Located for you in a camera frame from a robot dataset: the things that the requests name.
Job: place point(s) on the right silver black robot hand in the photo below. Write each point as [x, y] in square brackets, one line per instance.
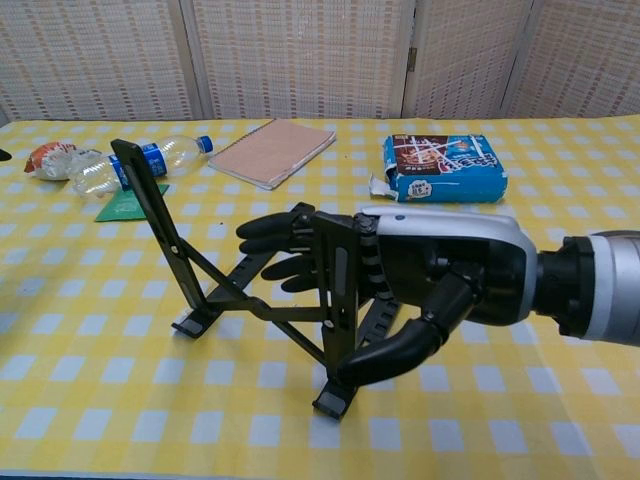
[450, 250]

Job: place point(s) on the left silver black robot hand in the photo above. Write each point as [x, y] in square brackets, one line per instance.
[4, 155]

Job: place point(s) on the black folding laptop stand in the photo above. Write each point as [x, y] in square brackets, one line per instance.
[155, 210]

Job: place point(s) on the crumpled orange white snack bag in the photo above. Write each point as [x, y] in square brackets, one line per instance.
[50, 160]

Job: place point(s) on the blue brown snack box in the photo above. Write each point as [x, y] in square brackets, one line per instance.
[450, 185]

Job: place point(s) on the green flat packet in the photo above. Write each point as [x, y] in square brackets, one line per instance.
[117, 207]

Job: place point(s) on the woven folding screen panel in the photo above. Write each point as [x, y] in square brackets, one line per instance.
[300, 55]
[465, 55]
[585, 55]
[100, 55]

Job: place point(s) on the clear bottle with blue label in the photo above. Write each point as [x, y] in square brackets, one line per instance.
[175, 152]

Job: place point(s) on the brass screen hinge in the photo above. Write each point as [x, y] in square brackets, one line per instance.
[412, 58]

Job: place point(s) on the brown spiral notebook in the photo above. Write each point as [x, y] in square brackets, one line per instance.
[275, 150]

